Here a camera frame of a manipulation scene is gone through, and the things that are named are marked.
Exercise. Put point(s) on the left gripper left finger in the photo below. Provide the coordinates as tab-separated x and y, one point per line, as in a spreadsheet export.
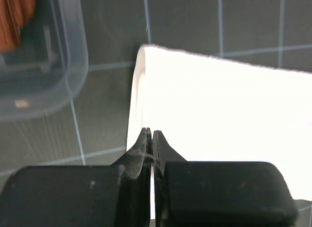
116	195

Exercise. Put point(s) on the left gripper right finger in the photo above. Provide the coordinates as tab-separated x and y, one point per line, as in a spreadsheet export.
218	194

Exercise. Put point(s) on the white pink towel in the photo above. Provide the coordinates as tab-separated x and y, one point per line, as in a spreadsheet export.
212	110

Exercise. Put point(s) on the brown towel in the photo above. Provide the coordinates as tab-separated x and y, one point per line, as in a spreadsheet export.
14	16

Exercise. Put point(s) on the clear plastic bin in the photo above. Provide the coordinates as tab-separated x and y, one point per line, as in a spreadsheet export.
50	67

